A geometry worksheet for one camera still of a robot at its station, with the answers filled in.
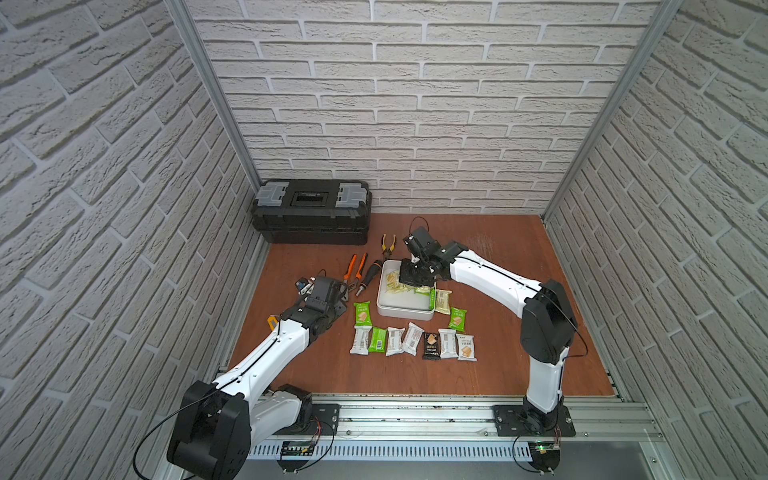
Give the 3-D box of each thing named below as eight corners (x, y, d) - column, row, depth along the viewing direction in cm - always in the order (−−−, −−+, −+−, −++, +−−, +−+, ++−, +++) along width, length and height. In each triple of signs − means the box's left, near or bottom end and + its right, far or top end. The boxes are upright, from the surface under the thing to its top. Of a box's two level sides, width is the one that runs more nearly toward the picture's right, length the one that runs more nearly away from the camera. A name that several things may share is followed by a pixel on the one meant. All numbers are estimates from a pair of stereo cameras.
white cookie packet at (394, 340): (386, 355, 86) (386, 353, 85) (387, 329, 91) (386, 326, 90) (405, 355, 86) (406, 353, 85) (405, 329, 92) (405, 326, 90)
